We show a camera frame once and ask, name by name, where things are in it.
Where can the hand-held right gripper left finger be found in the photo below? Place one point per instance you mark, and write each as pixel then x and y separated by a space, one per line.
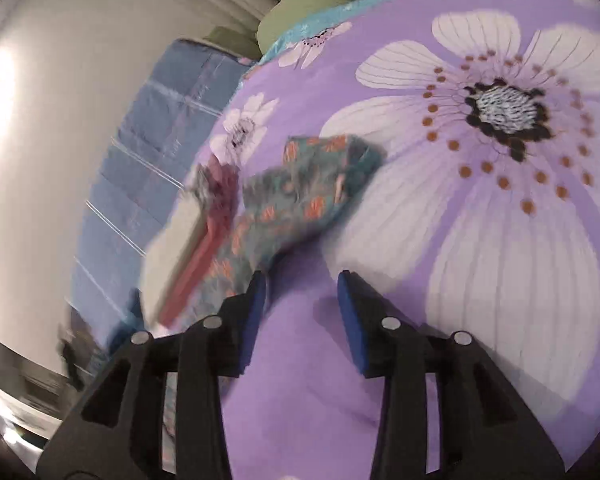
pixel 252 322

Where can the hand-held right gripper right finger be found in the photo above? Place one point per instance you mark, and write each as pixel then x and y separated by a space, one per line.
pixel 350 325

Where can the teal floral shorts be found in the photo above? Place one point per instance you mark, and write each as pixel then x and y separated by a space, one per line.
pixel 290 195

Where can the pink folded garment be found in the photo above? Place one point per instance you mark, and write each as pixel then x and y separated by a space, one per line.
pixel 200 260

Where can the beige folded garment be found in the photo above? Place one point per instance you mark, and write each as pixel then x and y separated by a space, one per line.
pixel 172 255

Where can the purple floral bedsheet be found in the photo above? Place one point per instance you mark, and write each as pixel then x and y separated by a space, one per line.
pixel 480 260

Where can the small green cushion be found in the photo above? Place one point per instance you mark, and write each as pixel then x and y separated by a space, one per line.
pixel 232 40

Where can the large green cushion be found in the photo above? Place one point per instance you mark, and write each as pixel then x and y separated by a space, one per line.
pixel 310 10

